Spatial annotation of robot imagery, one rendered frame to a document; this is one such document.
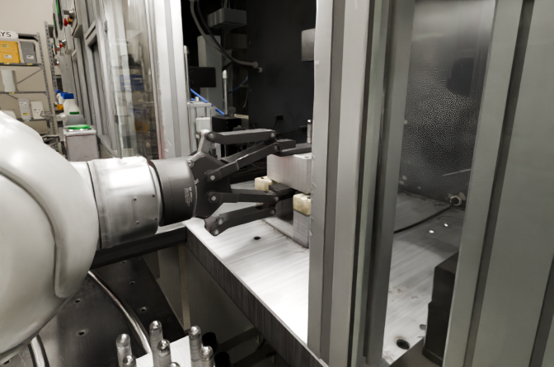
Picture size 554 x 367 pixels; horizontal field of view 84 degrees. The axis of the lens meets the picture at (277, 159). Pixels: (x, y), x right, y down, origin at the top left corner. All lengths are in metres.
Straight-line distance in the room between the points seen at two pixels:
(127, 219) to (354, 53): 0.25
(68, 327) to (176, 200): 0.47
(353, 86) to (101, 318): 0.67
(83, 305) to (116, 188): 0.51
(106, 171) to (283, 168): 0.23
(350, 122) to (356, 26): 0.05
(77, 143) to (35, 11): 7.23
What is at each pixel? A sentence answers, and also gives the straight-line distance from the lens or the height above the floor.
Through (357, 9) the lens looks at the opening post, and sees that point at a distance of 0.20.
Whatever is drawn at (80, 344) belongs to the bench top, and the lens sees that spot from 0.72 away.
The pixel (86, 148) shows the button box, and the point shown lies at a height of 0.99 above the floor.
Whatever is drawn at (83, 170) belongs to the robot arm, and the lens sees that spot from 0.34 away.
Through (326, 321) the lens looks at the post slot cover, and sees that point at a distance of 0.27.
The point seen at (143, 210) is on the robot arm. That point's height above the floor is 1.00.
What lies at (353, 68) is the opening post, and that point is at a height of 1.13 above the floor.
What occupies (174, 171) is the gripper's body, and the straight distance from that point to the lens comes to 0.35.
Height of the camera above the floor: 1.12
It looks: 13 degrees down
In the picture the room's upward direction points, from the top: straight up
